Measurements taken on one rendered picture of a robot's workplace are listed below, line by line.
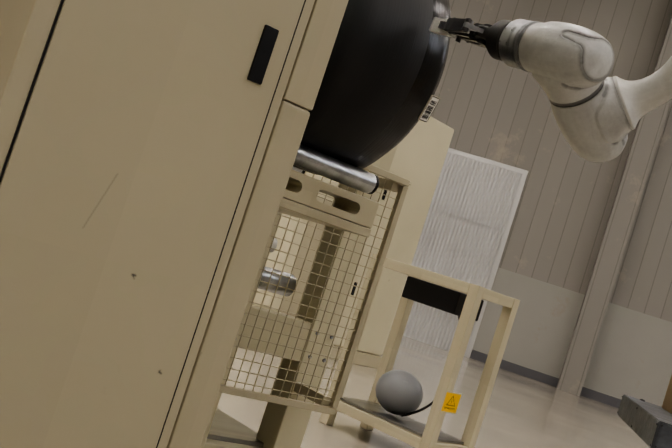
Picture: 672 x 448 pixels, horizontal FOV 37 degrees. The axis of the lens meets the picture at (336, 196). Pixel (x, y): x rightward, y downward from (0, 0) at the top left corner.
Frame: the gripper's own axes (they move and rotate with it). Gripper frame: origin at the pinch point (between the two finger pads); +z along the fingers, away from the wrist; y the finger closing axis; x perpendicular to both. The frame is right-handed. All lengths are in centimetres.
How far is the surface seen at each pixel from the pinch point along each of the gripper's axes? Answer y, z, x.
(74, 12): 86, -44, 27
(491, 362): -208, 135, 92
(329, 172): 3.0, 12.6, 35.8
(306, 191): 8.9, 9.4, 41.0
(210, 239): 60, -47, 47
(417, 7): 2.7, 7.2, -2.1
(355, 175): -3.6, 12.5, 34.4
